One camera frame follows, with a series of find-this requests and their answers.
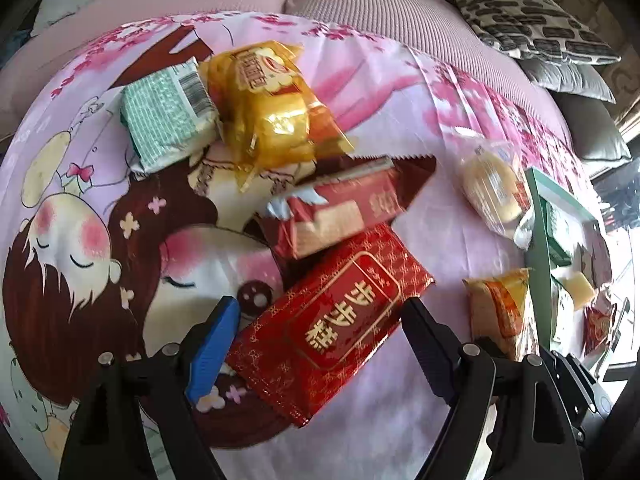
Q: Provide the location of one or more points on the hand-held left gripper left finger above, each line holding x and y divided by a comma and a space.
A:
215, 350

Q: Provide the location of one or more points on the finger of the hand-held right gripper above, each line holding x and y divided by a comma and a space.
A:
570, 370

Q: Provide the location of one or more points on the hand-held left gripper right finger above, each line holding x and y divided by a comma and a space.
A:
430, 355

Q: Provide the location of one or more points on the small red snack packet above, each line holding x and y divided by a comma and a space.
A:
597, 322

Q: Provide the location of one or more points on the orange snack packet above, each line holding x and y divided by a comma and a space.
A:
500, 310

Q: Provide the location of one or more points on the cream cake clear packet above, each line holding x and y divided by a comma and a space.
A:
575, 285

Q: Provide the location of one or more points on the large red patterned packet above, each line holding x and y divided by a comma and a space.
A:
340, 310

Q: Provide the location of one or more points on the dark red cracker packet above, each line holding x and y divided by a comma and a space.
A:
597, 260
345, 210

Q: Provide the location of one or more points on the teal cardboard tray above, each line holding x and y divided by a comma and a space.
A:
537, 240

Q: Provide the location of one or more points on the green and white snack packet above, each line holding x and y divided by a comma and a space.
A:
556, 232
165, 115

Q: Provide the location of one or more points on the round bun clear packet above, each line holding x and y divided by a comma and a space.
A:
492, 187

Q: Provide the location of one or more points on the yellow bread packet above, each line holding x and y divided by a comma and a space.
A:
270, 110

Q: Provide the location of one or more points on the printed blanket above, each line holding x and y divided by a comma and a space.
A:
90, 185

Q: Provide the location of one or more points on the grey pillow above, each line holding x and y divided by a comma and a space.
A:
575, 80

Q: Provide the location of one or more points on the beige patterned curtain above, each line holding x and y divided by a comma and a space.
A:
627, 80

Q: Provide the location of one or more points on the black and white patterned pillow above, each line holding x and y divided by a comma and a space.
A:
535, 20

